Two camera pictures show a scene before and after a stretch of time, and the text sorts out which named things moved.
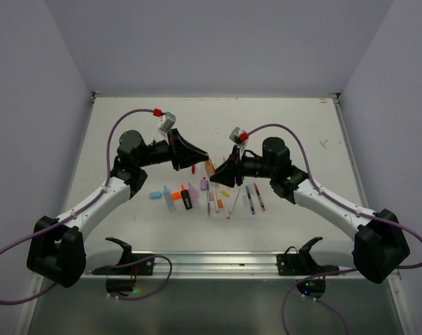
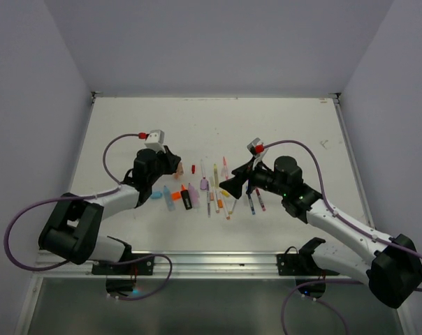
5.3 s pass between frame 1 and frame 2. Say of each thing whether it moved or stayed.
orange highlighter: moved
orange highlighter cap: stayed
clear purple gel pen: stayed
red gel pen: stayed
